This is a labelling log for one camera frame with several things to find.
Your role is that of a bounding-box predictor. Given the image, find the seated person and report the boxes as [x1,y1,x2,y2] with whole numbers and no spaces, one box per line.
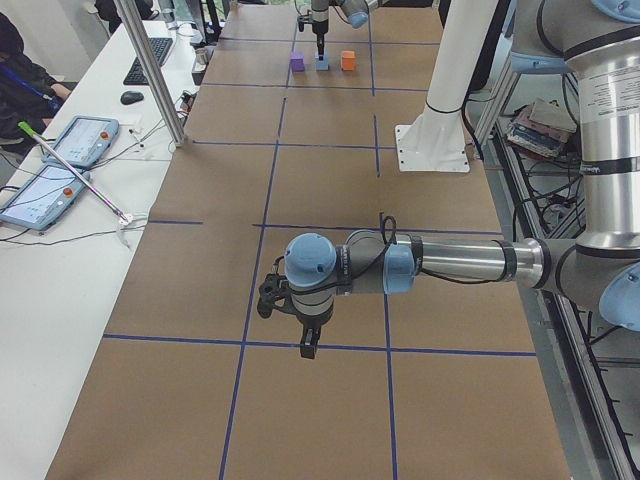
[1,14,71,157]

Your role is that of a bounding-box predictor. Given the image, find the black keyboard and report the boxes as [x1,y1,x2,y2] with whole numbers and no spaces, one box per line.
[122,37,175,86]

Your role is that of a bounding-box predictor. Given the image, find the aluminium frame post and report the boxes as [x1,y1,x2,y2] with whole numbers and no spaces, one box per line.
[114,0,185,148]

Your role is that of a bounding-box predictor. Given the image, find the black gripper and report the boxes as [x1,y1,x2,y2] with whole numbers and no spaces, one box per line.
[297,12,329,59]
[257,273,334,359]

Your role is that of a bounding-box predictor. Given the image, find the purple foam block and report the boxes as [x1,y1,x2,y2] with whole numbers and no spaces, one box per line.
[290,50,306,73]

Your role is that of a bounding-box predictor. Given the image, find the white pedestal column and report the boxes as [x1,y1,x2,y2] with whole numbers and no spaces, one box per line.
[394,0,508,173]

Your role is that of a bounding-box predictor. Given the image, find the lower teach pendant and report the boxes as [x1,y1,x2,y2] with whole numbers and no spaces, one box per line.
[1,164,86,231]

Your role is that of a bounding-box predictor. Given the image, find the black computer mouse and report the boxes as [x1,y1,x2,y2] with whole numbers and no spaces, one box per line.
[120,90,144,106]

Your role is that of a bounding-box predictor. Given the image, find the stack of books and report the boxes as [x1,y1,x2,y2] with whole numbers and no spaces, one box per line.
[506,99,577,158]

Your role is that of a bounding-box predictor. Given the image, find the orange foam block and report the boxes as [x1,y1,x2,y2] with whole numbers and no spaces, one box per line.
[340,50,357,72]

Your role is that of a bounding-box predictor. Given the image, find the metal cup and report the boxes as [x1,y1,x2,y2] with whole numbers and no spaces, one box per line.
[193,47,208,72]

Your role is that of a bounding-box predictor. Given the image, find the slanted metal rod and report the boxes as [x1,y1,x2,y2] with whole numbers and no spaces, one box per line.
[18,121,134,226]

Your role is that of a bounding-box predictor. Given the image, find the upper teach pendant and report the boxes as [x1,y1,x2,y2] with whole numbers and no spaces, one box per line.
[51,116,120,170]

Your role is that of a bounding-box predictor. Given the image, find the light blue foam block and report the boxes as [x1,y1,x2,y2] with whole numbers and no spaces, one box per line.
[315,55,330,71]

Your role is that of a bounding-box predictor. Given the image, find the teach pendant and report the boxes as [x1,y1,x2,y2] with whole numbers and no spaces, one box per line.
[1,164,86,231]
[51,116,120,170]

